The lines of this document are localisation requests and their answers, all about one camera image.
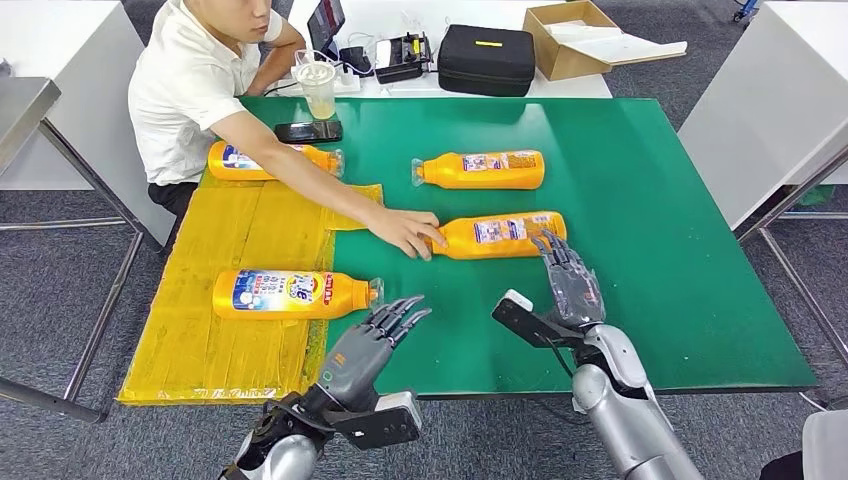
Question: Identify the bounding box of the white desk with metal legs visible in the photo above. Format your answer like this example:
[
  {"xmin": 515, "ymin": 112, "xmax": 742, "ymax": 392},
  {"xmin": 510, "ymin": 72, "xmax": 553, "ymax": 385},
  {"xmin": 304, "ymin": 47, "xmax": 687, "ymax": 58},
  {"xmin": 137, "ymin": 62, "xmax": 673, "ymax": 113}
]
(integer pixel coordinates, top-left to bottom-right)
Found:
[{"xmin": 676, "ymin": 0, "xmax": 848, "ymax": 409}]

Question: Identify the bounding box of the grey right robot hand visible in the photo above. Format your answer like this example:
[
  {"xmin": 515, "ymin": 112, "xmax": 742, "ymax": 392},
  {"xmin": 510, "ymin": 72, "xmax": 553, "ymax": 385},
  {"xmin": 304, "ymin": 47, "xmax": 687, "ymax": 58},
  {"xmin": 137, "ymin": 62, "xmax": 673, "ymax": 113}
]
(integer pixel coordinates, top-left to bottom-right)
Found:
[{"xmin": 531, "ymin": 229, "xmax": 607, "ymax": 331}]

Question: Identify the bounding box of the yellow taped cardboard mat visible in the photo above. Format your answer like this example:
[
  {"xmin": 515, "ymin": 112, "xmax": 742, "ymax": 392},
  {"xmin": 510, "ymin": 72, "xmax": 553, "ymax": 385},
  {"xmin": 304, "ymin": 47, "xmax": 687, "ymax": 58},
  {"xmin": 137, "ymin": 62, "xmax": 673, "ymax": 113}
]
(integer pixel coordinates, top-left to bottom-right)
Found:
[{"xmin": 117, "ymin": 168, "xmax": 386, "ymax": 407}]

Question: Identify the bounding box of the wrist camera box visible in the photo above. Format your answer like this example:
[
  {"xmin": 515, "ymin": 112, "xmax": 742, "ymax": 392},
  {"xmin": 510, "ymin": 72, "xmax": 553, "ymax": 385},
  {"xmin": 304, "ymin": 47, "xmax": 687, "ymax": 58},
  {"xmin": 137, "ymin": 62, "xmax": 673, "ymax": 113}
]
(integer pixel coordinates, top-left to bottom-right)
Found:
[
  {"xmin": 331, "ymin": 390, "xmax": 423, "ymax": 452},
  {"xmin": 491, "ymin": 289, "xmax": 584, "ymax": 350}
]

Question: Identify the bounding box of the person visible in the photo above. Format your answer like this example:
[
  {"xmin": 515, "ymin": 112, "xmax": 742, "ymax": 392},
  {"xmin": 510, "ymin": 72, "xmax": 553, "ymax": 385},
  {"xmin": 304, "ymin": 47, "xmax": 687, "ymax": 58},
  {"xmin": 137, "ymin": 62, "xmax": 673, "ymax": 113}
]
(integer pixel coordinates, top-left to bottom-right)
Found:
[{"xmin": 127, "ymin": 0, "xmax": 448, "ymax": 261}]

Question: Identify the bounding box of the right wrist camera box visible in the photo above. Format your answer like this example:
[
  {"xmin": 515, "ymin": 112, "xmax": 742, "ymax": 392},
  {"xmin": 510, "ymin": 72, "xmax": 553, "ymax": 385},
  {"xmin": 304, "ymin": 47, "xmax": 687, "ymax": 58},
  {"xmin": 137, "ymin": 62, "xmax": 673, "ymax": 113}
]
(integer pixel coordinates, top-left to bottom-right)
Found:
[{"xmin": 491, "ymin": 289, "xmax": 584, "ymax": 350}]

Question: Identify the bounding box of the black smartphone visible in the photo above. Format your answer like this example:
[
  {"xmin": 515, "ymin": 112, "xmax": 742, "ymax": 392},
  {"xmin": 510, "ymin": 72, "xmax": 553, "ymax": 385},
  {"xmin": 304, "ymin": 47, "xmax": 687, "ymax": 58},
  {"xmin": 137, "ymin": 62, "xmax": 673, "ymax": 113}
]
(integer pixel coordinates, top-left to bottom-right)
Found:
[{"xmin": 274, "ymin": 119, "xmax": 344, "ymax": 145}]

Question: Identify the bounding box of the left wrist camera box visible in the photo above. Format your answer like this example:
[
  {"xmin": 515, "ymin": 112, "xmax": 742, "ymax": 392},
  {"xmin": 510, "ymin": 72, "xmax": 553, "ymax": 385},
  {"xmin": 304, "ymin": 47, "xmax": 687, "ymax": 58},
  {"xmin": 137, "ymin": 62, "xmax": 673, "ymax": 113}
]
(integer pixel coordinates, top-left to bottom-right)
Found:
[{"xmin": 331, "ymin": 390, "xmax": 423, "ymax": 452}]

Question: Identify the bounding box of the dark tablet computer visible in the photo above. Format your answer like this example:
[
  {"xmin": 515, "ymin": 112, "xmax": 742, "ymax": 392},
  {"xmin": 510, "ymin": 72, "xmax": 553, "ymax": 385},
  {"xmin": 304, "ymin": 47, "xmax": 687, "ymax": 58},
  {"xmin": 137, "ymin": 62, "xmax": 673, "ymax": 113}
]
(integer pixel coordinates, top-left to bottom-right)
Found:
[{"xmin": 306, "ymin": 0, "xmax": 348, "ymax": 61}]

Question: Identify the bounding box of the black carrying case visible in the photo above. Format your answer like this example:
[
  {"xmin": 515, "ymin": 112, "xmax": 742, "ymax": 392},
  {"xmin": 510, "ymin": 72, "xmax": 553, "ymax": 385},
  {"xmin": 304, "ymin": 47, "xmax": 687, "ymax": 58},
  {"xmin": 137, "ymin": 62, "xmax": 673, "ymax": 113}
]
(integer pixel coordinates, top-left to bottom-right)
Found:
[{"xmin": 437, "ymin": 24, "xmax": 537, "ymax": 98}]

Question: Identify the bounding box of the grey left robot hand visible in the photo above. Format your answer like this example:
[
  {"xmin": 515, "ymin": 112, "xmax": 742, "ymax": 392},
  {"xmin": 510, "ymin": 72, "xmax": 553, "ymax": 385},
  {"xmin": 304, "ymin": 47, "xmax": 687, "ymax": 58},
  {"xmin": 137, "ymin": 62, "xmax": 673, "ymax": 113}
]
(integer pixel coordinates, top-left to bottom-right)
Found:
[{"xmin": 316, "ymin": 294, "xmax": 433, "ymax": 412}]

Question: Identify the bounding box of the person's right hand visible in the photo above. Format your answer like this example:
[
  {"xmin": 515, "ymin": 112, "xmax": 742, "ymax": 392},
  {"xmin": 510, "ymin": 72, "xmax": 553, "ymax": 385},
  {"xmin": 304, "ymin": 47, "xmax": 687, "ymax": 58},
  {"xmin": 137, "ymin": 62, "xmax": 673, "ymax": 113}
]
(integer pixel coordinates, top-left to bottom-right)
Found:
[{"xmin": 366, "ymin": 208, "xmax": 448, "ymax": 261}]

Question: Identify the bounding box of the white floor cable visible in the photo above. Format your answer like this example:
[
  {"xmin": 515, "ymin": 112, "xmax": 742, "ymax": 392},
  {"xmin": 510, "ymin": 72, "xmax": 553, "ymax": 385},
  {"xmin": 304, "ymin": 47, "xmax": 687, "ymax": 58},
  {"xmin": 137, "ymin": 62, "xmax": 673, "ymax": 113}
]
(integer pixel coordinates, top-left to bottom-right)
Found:
[{"xmin": 798, "ymin": 392, "xmax": 848, "ymax": 415}]

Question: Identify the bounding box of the clear plastic drink cup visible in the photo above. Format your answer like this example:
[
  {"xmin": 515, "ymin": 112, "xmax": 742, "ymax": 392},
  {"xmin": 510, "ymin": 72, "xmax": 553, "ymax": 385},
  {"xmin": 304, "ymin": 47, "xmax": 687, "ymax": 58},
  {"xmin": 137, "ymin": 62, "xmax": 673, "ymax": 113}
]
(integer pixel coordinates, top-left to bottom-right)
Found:
[{"xmin": 293, "ymin": 49, "xmax": 338, "ymax": 121}]

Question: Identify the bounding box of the white paper sheet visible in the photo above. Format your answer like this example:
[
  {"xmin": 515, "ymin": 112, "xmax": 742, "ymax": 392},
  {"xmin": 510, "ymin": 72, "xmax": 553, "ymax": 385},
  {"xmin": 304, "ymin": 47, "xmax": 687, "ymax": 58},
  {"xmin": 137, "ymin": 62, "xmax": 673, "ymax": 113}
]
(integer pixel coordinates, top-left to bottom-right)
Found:
[{"xmin": 543, "ymin": 19, "xmax": 689, "ymax": 66}]

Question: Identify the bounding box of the brown cardboard box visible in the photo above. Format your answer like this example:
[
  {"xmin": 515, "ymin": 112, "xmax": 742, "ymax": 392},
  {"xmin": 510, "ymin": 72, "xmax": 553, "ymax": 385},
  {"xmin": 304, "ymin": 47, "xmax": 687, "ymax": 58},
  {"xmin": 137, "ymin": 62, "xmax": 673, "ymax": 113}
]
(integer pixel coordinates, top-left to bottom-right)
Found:
[{"xmin": 523, "ymin": 0, "xmax": 689, "ymax": 82}]

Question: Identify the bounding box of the black power adapter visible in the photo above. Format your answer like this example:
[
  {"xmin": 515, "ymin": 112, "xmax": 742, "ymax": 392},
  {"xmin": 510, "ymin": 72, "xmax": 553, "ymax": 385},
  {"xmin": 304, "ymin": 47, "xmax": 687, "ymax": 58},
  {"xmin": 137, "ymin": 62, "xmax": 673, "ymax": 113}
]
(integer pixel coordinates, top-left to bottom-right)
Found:
[{"xmin": 339, "ymin": 44, "xmax": 376, "ymax": 76}]

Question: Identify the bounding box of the steel table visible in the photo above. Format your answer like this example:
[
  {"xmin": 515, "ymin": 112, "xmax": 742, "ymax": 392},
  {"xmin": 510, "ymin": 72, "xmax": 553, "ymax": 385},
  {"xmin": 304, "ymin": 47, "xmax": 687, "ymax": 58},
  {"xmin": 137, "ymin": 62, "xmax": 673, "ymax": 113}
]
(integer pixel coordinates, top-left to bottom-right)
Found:
[{"xmin": 0, "ymin": 59, "xmax": 144, "ymax": 422}]

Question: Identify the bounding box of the orange detergent bottle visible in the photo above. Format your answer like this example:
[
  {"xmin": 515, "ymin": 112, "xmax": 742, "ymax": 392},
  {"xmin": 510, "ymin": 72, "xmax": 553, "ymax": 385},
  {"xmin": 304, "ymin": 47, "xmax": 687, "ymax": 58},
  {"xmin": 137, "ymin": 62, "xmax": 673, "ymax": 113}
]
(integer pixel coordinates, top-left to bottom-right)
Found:
[
  {"xmin": 410, "ymin": 149, "xmax": 547, "ymax": 191},
  {"xmin": 211, "ymin": 268, "xmax": 386, "ymax": 323},
  {"xmin": 423, "ymin": 211, "xmax": 569, "ymax": 261},
  {"xmin": 207, "ymin": 140, "xmax": 346, "ymax": 182}
]

